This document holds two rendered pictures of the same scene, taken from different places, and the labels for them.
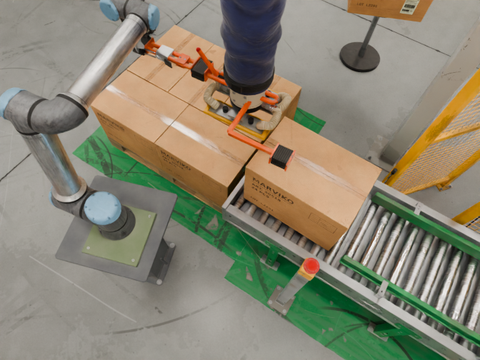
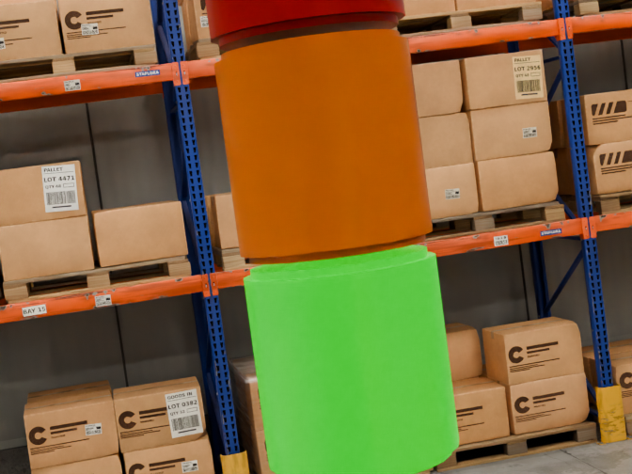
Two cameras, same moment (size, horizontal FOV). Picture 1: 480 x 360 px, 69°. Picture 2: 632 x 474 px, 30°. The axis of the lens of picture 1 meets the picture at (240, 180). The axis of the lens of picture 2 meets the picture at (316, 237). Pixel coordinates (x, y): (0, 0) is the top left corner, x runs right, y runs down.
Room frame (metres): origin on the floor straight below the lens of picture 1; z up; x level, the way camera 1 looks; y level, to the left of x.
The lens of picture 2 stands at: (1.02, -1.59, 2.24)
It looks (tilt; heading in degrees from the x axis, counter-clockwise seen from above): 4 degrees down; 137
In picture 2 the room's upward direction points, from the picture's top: 8 degrees counter-clockwise
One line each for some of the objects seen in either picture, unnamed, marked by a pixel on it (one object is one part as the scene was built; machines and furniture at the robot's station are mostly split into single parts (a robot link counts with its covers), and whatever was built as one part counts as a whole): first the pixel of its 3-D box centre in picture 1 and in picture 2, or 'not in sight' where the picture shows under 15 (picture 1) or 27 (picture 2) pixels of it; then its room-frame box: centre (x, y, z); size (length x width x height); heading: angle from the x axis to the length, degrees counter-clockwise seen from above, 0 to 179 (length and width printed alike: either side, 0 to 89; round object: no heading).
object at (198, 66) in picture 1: (202, 68); not in sight; (1.23, 0.21, 1.27); 0.10 x 0.08 x 0.06; 154
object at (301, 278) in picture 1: (292, 287); not in sight; (0.36, -0.33, 0.50); 0.07 x 0.07 x 1.00; 59
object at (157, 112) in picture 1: (200, 112); not in sight; (1.68, 0.34, 0.34); 1.20 x 1.00 x 0.40; 59
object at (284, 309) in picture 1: (281, 299); not in sight; (0.36, -0.33, 0.01); 0.15 x 0.15 x 0.03; 59
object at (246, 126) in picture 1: (238, 116); not in sight; (1.04, 0.02, 1.17); 0.34 x 0.10 x 0.05; 64
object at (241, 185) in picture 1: (253, 167); not in sight; (1.08, -0.09, 0.58); 0.70 x 0.03 x 0.06; 149
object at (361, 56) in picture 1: (370, 32); not in sight; (2.72, -1.14, 0.31); 0.40 x 0.40 x 0.62
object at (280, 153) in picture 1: (281, 156); not in sight; (0.76, -0.17, 1.27); 0.09 x 0.08 x 0.05; 154
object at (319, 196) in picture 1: (306, 184); not in sight; (0.89, -0.39, 0.75); 0.60 x 0.40 x 0.40; 58
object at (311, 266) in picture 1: (311, 266); not in sight; (0.36, -0.33, 1.02); 0.07 x 0.07 x 0.04
